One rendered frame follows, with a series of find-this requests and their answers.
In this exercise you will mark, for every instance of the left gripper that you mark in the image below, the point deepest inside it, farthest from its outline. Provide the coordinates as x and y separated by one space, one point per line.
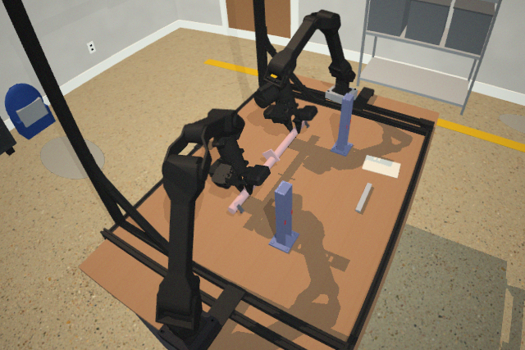
307 113

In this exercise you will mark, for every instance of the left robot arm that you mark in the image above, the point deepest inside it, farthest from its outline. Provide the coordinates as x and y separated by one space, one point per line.
284 63

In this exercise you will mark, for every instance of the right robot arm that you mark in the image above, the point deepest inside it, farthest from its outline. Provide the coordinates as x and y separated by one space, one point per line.
183 176

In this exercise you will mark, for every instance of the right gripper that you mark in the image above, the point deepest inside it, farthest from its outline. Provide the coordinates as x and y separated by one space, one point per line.
255 175

